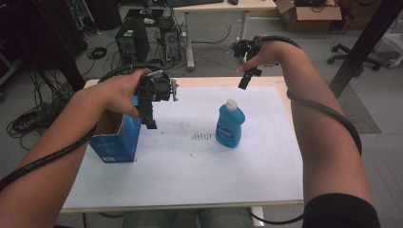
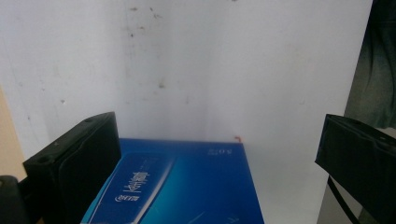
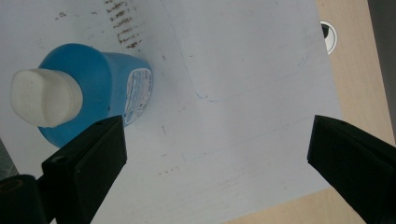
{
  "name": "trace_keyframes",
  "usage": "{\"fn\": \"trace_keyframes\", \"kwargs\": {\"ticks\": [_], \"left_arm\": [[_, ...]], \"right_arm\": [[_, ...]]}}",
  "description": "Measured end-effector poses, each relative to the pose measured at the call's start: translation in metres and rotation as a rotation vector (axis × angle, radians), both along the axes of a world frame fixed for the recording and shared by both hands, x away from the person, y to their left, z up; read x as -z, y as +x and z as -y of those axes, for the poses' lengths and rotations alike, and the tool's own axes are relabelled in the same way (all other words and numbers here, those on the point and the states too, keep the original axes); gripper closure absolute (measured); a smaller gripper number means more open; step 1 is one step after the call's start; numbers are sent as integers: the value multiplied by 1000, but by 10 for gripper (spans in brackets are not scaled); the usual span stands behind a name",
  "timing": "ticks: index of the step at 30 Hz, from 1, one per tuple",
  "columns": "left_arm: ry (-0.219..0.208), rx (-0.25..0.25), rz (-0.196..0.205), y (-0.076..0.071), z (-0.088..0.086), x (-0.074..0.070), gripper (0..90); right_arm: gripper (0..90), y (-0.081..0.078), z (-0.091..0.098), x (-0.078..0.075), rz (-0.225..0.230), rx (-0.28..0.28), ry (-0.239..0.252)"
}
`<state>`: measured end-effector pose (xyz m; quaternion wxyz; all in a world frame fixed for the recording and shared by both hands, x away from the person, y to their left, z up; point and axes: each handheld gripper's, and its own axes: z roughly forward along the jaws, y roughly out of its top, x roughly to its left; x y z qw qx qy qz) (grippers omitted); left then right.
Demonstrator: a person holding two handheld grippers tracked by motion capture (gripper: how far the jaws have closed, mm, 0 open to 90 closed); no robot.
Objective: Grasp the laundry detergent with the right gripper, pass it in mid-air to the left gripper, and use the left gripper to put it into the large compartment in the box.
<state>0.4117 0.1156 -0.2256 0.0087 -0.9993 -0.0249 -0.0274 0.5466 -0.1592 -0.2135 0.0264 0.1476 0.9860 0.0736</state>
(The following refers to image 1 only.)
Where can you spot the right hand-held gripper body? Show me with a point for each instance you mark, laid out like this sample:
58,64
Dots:
245,47

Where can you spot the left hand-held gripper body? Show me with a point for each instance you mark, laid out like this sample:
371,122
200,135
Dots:
155,88

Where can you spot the blue cardboard box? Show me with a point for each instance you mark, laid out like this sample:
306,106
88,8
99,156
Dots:
120,142

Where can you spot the blue bottle with white cap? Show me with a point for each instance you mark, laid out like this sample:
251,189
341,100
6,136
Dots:
229,126

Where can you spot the person's right hand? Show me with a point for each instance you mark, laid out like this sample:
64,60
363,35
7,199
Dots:
269,53

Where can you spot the person's left hand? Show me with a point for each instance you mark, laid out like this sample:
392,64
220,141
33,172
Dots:
117,93

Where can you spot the black computer mouse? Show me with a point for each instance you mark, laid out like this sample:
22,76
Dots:
233,2

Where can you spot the white-legged wooden desk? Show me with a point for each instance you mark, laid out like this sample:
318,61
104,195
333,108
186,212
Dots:
221,5

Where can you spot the open grey computer tower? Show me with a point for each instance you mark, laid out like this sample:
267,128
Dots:
171,41

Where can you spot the black computer tower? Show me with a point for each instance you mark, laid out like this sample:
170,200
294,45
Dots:
133,38

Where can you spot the black keyboard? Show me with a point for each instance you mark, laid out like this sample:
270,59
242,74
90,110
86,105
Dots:
196,2

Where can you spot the white mat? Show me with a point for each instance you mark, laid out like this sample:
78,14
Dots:
190,174

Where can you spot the brown cardboard box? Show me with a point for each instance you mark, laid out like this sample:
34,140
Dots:
310,15

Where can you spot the black office chair base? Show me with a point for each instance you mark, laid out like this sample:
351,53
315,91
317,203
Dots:
355,58

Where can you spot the grey floor mat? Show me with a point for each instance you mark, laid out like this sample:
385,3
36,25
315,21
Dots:
361,117

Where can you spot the black metal pole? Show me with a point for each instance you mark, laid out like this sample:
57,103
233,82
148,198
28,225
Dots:
364,47

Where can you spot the dark furniture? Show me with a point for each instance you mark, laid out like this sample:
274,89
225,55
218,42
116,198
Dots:
41,34

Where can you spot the black sleeve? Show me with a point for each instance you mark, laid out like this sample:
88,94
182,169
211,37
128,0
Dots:
342,212

